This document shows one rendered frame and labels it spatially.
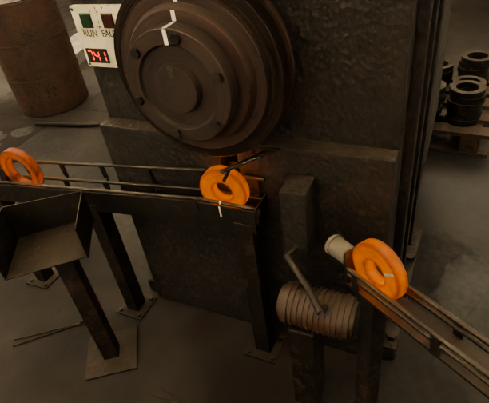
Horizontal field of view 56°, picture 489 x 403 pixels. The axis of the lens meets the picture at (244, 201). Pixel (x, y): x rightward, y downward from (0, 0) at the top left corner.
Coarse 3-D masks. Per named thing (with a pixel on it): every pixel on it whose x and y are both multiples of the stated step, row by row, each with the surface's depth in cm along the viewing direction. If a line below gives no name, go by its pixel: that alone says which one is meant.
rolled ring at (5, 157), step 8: (8, 152) 172; (16, 152) 171; (24, 152) 173; (0, 160) 178; (8, 160) 177; (24, 160) 171; (32, 160) 173; (8, 168) 180; (32, 168) 172; (40, 168) 175; (8, 176) 182; (16, 176) 182; (32, 176) 175; (40, 176) 176
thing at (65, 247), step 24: (0, 216) 145; (24, 216) 151; (48, 216) 153; (72, 216) 155; (0, 240) 142; (24, 240) 154; (48, 240) 151; (72, 240) 149; (0, 264) 139; (24, 264) 144; (48, 264) 142; (72, 264) 150; (72, 288) 156; (96, 312) 165; (96, 336) 173; (120, 336) 190; (96, 360) 182; (120, 360) 181
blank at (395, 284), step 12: (372, 240) 108; (360, 252) 110; (372, 252) 106; (384, 252) 103; (360, 264) 112; (372, 264) 113; (384, 264) 103; (396, 264) 102; (372, 276) 112; (384, 276) 105; (396, 276) 102; (384, 288) 107; (396, 288) 103
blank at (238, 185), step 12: (216, 168) 134; (204, 180) 137; (216, 180) 135; (228, 180) 133; (240, 180) 133; (204, 192) 140; (216, 192) 140; (240, 192) 134; (216, 204) 141; (240, 204) 137
